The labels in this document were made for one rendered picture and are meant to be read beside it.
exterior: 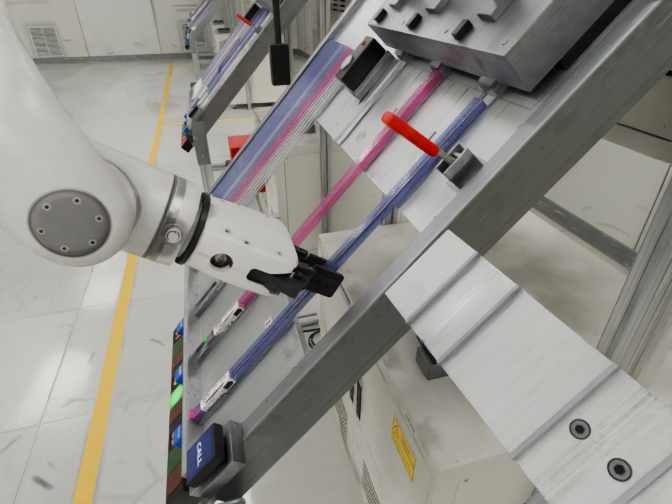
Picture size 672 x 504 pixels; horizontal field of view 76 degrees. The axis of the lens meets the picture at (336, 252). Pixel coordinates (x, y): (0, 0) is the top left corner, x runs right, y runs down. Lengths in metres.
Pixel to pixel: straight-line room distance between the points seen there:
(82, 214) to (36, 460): 1.39
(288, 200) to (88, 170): 1.66
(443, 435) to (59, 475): 1.18
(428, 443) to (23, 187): 0.60
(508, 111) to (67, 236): 0.38
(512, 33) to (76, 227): 0.37
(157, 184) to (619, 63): 0.39
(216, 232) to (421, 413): 0.47
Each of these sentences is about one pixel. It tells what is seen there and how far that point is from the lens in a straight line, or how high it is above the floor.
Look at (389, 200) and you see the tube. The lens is 0.47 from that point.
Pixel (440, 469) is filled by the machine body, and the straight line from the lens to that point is 0.70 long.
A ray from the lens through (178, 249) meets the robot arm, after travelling 0.42.
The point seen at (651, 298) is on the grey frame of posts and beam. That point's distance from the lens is 0.58.
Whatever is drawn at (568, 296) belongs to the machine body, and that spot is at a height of 0.62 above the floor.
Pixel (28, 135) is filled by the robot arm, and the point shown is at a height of 1.12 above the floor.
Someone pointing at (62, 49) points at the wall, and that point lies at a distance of 9.43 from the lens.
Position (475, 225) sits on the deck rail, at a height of 1.01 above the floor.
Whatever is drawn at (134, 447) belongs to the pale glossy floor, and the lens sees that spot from 1.57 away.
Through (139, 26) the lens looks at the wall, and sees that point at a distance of 9.18.
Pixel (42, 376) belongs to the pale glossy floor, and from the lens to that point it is 1.93.
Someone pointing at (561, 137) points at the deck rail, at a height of 1.09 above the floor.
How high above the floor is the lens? 1.20
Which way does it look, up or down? 32 degrees down
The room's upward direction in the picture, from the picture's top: straight up
